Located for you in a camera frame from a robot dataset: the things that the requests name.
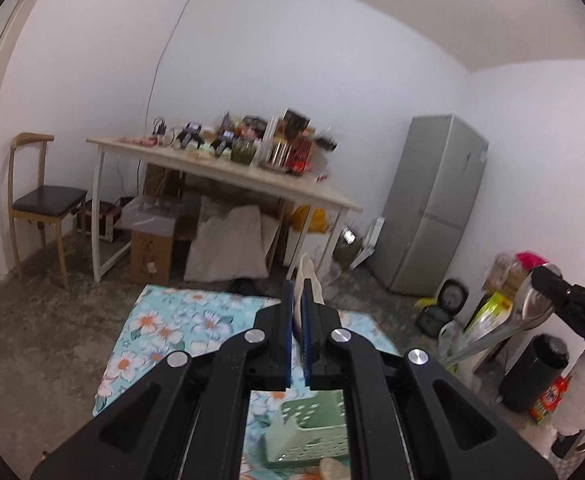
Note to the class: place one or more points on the wooden chair with dark seat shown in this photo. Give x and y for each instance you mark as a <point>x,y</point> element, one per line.
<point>47,200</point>

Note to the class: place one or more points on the pink plastic bag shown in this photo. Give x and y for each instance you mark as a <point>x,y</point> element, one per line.
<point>529,260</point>

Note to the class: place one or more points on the black trash bin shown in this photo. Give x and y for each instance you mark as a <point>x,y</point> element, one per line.
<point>532,375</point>

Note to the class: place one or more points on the dark green bag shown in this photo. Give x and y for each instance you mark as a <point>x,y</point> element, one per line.
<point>435,322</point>

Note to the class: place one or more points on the clear plastic bin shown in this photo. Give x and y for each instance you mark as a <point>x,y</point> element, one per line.
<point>152,212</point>

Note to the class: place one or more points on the white cloth sack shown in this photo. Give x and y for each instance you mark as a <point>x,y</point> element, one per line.
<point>227,245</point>

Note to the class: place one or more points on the black round appliance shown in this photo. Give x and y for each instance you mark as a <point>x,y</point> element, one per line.
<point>452,297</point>

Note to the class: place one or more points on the orange detergent bag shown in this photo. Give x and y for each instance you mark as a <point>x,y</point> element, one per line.
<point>549,400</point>

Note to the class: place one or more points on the green perforated utensil holder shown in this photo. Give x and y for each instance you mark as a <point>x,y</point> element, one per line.
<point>312,440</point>

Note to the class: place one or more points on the black case with metal edges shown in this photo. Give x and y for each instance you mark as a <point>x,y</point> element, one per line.
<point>100,220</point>

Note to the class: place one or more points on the brown cardboard box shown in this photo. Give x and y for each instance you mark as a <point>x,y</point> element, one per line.
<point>502,272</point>

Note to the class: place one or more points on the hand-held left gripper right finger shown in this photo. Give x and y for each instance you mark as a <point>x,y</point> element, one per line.
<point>308,350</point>

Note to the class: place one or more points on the blue floral blanket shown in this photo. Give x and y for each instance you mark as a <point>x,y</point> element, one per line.
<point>192,320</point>

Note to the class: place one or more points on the white table with wooden top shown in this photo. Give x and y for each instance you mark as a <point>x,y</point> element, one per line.
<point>292,187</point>

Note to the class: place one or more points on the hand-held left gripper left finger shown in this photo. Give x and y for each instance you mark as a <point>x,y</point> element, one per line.
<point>287,340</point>

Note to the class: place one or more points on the grey refrigerator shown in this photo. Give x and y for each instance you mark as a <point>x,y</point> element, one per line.
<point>432,200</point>

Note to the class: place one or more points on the long cream plastic rice spoon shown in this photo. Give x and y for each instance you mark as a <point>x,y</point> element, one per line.
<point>306,267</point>

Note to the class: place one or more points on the yellow plastic bag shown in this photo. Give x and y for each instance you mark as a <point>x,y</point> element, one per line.
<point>310,217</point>

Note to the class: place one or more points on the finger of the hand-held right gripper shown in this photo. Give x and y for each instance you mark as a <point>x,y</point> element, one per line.
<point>567,292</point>

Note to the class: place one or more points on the yellow-green box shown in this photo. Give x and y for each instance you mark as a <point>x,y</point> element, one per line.
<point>492,310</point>

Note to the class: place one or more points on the pile of snack packets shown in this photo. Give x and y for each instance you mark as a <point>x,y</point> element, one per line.
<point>252,145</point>

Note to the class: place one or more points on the white paper rolls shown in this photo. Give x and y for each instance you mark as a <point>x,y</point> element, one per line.
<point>577,400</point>

